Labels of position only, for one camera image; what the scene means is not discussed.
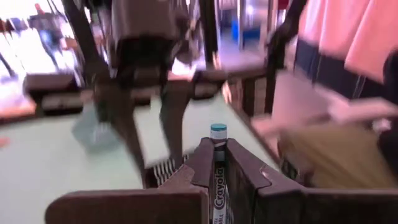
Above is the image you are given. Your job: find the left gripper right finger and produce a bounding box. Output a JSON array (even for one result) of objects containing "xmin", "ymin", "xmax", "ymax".
[{"xmin": 226, "ymin": 138, "xmax": 305, "ymax": 224}]

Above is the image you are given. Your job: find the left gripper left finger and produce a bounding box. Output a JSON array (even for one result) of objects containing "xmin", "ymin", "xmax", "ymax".
[{"xmin": 160, "ymin": 138, "xmax": 215, "ymax": 194}]

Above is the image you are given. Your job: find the black plastic basket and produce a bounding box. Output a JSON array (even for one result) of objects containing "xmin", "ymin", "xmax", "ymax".
[{"xmin": 151, "ymin": 155, "xmax": 191, "ymax": 188}]

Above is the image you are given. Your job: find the teal crayon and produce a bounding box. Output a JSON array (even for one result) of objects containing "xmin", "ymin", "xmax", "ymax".
[{"xmin": 210, "ymin": 123, "xmax": 234, "ymax": 224}]

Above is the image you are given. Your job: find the person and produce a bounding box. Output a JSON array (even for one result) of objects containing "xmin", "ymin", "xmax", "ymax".
[{"xmin": 251, "ymin": 46, "xmax": 398, "ymax": 189}]

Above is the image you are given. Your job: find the teal plastic bin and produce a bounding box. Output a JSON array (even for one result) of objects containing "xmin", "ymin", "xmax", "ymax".
[{"xmin": 71, "ymin": 104, "xmax": 123, "ymax": 154}]

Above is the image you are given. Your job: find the green table mat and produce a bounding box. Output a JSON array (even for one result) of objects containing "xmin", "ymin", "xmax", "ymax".
[{"xmin": 0, "ymin": 93, "xmax": 277, "ymax": 224}]

